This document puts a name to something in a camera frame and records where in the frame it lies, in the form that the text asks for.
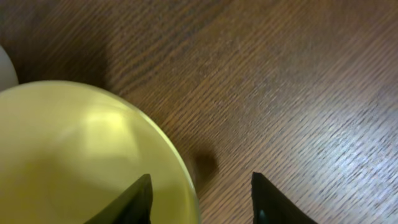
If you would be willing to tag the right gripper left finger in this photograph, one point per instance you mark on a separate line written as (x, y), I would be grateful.
(133, 206)

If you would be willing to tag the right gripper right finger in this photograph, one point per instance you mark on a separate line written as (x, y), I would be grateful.
(271, 206)

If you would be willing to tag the yellow bowl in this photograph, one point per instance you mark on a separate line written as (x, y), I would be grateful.
(69, 149)

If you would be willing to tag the white bowl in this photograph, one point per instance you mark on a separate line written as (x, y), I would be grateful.
(8, 75)

